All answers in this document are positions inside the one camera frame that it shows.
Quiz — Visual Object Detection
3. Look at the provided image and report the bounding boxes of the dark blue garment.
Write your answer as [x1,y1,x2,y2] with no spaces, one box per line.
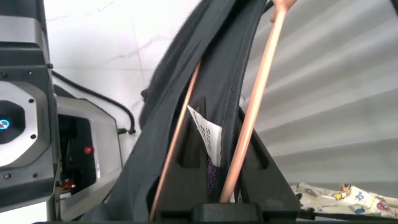
[80,0,272,223]

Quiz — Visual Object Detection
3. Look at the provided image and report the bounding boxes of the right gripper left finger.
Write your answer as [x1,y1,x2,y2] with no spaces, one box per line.
[156,95,210,223]

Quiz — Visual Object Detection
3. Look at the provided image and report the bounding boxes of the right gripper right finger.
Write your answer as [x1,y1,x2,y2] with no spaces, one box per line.
[229,106,301,223]

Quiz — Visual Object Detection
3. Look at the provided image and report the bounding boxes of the black cable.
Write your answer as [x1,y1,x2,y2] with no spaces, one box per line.
[50,70,137,136]

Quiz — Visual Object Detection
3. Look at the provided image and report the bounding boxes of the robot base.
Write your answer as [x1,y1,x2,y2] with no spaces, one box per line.
[0,0,124,223]

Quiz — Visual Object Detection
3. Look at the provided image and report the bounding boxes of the pink clothes hanger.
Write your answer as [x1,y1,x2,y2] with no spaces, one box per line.
[148,0,298,222]

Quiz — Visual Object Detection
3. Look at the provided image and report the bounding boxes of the cream printed shorts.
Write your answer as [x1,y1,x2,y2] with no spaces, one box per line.
[290,182,398,220]

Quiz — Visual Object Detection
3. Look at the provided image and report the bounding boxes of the white curtain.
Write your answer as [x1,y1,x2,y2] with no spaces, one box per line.
[239,0,398,198]

